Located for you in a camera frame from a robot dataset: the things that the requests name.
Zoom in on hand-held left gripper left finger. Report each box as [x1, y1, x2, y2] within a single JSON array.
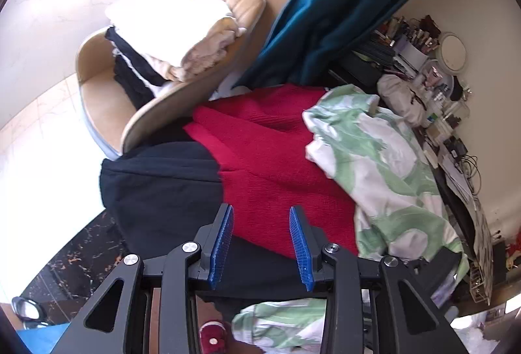
[[51, 204, 235, 354]]

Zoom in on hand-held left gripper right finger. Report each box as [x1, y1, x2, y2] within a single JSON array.
[[289, 206, 469, 354]]

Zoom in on green and white patterned shirt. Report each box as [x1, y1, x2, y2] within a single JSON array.
[[302, 84, 469, 285]]

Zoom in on black folded clothes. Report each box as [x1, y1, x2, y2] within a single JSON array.
[[105, 26, 163, 110]]

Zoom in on beige folded clothes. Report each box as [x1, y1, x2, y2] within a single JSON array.
[[147, 26, 249, 84]]

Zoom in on stack of folded clothes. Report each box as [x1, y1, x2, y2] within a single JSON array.
[[105, 0, 237, 65]]

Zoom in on green and white patterned pants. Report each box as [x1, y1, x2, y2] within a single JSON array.
[[232, 299, 330, 350]]

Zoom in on black garment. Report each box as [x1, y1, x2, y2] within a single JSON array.
[[100, 142, 326, 304]]

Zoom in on red slipper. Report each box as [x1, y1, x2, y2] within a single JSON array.
[[199, 319, 229, 354]]

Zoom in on red knit sweater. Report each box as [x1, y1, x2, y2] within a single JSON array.
[[183, 84, 359, 257]]

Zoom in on beige cosmetic bag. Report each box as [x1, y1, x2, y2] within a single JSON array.
[[376, 74, 428, 127]]

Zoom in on tan leather chair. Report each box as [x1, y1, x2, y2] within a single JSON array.
[[75, 0, 267, 159]]

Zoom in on dark oval object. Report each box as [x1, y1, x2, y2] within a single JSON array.
[[11, 296, 47, 328]]

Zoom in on clear acrylic organizer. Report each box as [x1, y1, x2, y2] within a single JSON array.
[[415, 59, 469, 122]]

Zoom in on teal curtain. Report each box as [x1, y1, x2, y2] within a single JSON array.
[[232, 0, 462, 94]]

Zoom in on group of makeup brushes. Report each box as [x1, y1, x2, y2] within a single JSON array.
[[378, 14, 442, 53]]

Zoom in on round white mirror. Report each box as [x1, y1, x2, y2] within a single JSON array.
[[437, 32, 467, 72]]

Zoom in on wire basket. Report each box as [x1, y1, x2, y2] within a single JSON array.
[[468, 244, 495, 304]]

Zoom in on tangle of black cables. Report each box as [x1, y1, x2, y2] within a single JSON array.
[[452, 152, 483, 192]]

